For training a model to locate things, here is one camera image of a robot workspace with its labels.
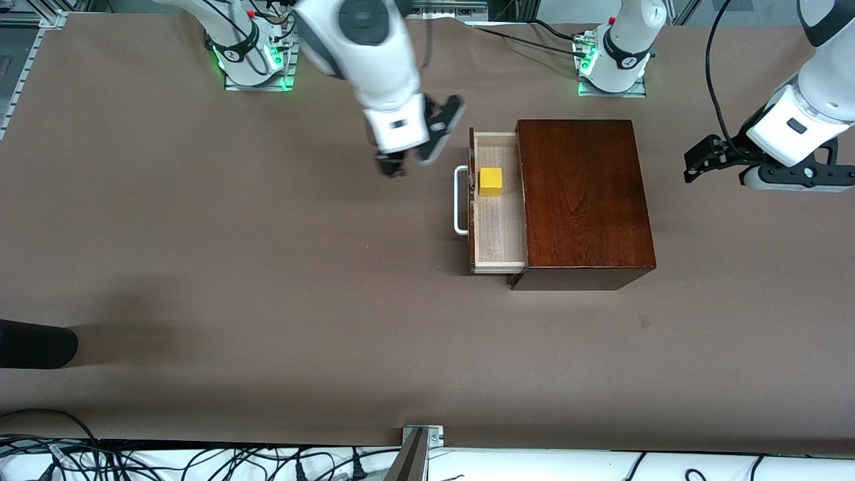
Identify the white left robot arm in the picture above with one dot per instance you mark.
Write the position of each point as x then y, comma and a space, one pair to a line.
628, 40

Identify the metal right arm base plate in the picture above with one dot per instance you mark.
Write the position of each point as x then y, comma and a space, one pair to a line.
260, 87

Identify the grey network switch box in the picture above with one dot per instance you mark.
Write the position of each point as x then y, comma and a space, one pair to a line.
454, 10

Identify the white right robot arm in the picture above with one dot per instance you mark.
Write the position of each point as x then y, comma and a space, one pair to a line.
374, 53

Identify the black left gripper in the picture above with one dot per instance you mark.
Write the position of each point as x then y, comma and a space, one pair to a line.
735, 149

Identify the silver corner bracket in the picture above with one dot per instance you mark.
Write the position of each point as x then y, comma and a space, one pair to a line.
434, 435

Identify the yellow block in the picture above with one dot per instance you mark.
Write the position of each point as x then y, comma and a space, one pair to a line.
490, 182

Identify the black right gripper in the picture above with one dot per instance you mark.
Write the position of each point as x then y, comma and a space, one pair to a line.
391, 164

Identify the grey mount post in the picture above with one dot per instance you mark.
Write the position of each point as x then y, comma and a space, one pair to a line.
409, 464

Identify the black cylinder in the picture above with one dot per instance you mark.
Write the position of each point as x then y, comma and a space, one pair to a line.
33, 344

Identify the dark brown wooden cabinet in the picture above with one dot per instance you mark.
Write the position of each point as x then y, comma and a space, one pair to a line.
588, 200

